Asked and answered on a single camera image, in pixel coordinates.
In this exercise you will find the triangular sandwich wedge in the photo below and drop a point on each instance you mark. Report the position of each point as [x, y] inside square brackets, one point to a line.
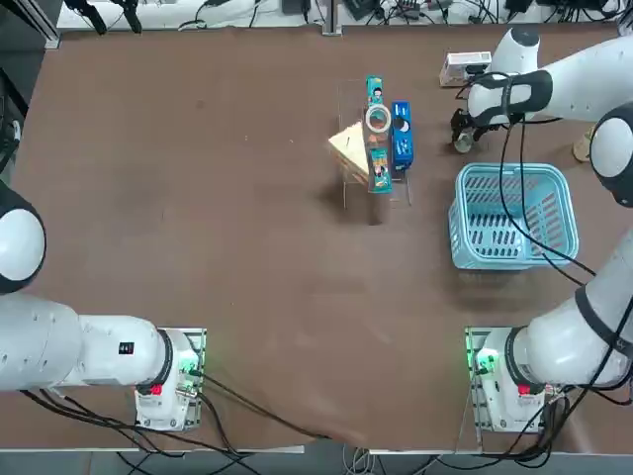
[348, 146]

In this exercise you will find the white rectangular carton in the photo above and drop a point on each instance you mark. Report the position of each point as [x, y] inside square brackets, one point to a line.
[455, 69]

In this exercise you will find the aluminium frame rail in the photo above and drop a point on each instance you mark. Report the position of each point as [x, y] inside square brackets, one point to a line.
[37, 20]

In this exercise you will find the clear acrylic display shelf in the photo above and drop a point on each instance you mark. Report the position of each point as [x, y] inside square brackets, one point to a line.
[351, 104]

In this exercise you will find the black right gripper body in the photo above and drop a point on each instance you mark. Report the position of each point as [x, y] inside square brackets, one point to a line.
[464, 121]

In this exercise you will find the light blue plastic basket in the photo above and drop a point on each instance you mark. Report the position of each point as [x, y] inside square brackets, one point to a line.
[494, 263]

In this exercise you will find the teal snack packet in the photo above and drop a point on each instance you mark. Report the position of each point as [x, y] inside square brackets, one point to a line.
[380, 170]
[376, 89]

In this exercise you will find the aluminium camera post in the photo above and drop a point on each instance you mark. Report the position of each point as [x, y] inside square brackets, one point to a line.
[331, 17]

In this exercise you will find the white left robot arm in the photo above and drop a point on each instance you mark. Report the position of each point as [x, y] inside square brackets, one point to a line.
[49, 341]

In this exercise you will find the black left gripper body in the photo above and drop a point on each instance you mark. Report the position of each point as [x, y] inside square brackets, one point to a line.
[9, 143]

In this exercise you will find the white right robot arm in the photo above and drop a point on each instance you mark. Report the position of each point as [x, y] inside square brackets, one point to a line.
[569, 346]

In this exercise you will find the black angled bar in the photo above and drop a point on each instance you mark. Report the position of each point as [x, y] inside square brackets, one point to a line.
[94, 17]
[129, 15]

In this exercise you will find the black power adapter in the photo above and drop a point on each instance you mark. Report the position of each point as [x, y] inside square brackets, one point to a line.
[361, 7]
[297, 6]

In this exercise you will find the blue Oreo cookie box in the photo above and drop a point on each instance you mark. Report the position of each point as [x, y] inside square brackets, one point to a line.
[403, 148]

